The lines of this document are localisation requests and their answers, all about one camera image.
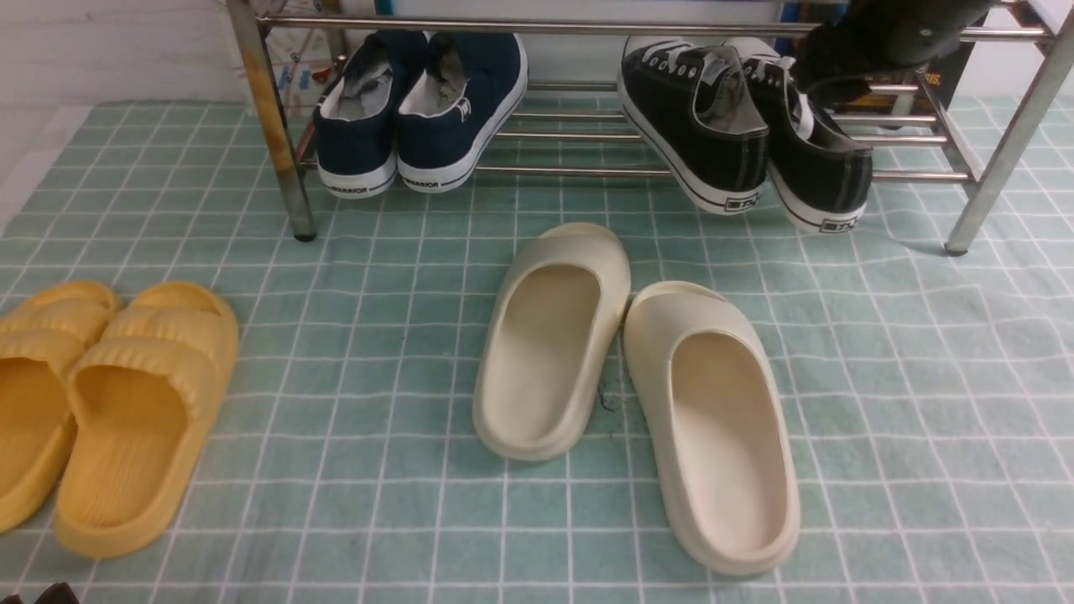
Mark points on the colourful packet behind rack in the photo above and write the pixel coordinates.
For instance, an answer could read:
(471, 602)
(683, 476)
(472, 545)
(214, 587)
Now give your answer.
(303, 66)

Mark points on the cream foam slipper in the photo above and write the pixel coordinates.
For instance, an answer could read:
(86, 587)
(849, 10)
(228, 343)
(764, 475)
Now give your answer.
(557, 312)
(716, 425)

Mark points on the right navy canvas sneaker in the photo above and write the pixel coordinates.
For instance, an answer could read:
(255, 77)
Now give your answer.
(471, 84)

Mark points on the green checkered floor cloth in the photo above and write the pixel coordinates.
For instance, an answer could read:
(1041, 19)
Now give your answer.
(928, 398)

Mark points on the left navy canvas sneaker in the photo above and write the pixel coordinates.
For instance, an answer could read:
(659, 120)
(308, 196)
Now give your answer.
(354, 119)

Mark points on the navy canvas sneaker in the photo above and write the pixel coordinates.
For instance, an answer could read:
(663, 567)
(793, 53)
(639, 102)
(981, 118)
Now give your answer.
(471, 84)
(354, 119)

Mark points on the black canvas sneaker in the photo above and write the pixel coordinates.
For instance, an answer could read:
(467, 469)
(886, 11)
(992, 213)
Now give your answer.
(692, 105)
(822, 176)

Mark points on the dark image processing book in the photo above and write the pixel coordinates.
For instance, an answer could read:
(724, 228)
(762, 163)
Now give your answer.
(944, 73)

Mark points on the right cream foam slipper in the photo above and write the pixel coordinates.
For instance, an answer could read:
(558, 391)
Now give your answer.
(716, 425)

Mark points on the left yellow ribbed slipper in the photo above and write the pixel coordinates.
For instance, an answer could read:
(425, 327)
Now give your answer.
(41, 340)

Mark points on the yellow ribbed slipper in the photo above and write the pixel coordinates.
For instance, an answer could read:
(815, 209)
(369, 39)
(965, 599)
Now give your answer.
(41, 340)
(145, 398)

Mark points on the left cream foam slipper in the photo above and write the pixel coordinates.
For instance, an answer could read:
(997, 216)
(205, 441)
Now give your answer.
(557, 312)

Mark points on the metal shoe rack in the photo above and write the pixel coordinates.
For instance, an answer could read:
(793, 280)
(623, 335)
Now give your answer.
(982, 184)

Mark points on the right yellow ribbed slipper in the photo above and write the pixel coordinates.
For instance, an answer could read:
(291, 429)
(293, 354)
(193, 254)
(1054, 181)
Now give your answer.
(145, 398)

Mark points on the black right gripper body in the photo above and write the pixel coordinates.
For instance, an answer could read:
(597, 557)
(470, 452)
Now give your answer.
(879, 37)

